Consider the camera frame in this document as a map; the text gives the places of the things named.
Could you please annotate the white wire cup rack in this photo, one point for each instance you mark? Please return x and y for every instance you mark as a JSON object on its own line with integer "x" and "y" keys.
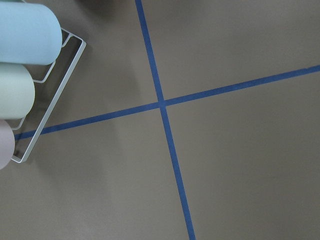
{"x": 49, "y": 83}

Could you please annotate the blue cup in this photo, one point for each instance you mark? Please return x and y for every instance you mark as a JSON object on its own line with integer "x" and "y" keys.
{"x": 29, "y": 34}

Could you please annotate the pink cup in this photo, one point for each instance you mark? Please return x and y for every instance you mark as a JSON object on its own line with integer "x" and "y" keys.
{"x": 7, "y": 143}

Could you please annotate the green cup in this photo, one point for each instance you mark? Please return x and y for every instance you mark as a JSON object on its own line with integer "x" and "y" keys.
{"x": 17, "y": 91}

